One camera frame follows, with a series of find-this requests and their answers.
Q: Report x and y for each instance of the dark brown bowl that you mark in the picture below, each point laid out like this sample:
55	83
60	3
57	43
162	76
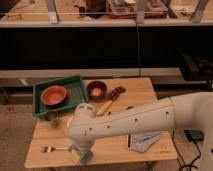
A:
97	90

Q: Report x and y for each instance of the white dish brush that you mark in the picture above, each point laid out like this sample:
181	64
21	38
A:
129	108

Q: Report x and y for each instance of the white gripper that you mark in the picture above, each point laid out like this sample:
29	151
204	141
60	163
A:
80	149

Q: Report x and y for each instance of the metal cup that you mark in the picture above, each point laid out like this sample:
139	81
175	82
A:
52	119

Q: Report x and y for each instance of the metal fork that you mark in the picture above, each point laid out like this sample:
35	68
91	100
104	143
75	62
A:
49	149

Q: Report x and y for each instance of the blue grey cloth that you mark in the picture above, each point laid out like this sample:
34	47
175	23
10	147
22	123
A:
141	142

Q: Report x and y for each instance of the brown chocolate pieces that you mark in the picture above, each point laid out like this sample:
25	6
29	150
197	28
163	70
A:
114	94

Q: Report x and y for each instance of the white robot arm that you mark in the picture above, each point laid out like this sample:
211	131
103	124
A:
186	112

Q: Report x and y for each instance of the green plastic tray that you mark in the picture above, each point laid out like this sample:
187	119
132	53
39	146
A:
76	94

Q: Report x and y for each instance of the black box device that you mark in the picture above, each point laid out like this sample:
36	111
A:
194	135

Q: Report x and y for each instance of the orange bowl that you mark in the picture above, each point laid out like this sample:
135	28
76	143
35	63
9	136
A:
53	95

